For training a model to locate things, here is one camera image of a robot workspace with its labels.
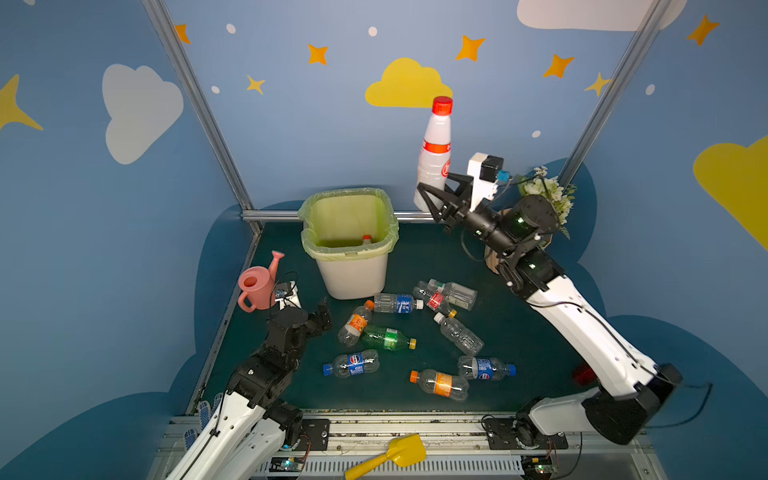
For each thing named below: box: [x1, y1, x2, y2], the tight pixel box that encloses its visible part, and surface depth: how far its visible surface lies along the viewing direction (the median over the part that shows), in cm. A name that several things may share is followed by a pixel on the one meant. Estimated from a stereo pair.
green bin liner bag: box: [298, 188, 399, 260], surface depth 92 cm
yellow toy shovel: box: [344, 434, 427, 480], surface depth 73 cm
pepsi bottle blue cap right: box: [476, 357, 518, 381], surface depth 83 cm
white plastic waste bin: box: [298, 188, 399, 300], surface depth 93 cm
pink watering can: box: [237, 250, 285, 313], surface depth 95 cm
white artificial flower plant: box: [518, 165, 577, 240], surface depth 94 cm
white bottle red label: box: [414, 96, 453, 213], surface depth 49 cm
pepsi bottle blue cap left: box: [322, 349, 380, 378], surface depth 84 cm
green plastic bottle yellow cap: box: [361, 326, 417, 351], surface depth 88 cm
